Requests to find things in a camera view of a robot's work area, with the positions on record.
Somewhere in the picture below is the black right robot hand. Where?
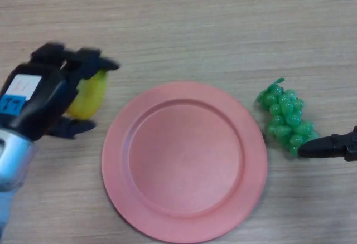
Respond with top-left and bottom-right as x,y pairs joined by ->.
297,125 -> 357,163

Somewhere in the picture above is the green plastic grape bunch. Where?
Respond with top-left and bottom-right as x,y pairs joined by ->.
255,77 -> 321,158

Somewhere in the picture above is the yellow green plastic starfruit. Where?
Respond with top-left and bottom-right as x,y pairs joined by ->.
65,70 -> 109,121

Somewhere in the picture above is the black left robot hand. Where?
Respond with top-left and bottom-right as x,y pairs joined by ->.
0,42 -> 121,141

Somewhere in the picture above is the pink round plate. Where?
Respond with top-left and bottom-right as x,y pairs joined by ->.
101,81 -> 268,242

